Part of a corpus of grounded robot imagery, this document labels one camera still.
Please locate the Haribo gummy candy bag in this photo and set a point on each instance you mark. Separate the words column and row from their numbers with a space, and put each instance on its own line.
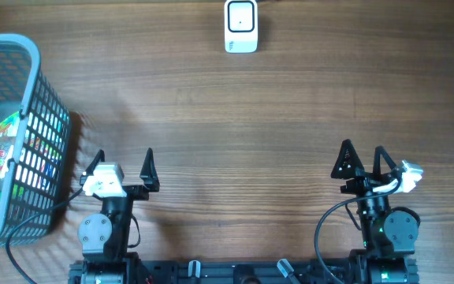
column 8, row 134

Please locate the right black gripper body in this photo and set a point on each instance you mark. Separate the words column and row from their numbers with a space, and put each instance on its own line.
column 364, row 184

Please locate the white barcode scanner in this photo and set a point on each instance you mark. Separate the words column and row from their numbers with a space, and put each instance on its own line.
column 241, row 27

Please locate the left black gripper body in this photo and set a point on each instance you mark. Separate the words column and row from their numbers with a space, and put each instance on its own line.
column 136, row 192

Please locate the grey plastic mesh basket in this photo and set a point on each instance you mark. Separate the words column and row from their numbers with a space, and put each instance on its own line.
column 33, row 183

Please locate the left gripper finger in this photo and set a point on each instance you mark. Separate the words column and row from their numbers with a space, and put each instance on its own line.
column 99, row 158
column 148, row 173

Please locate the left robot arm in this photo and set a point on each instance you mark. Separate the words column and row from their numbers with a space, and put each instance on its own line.
column 104, row 235

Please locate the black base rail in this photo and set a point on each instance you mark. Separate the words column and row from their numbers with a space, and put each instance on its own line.
column 243, row 272

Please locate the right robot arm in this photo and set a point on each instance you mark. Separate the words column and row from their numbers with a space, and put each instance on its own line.
column 389, row 233

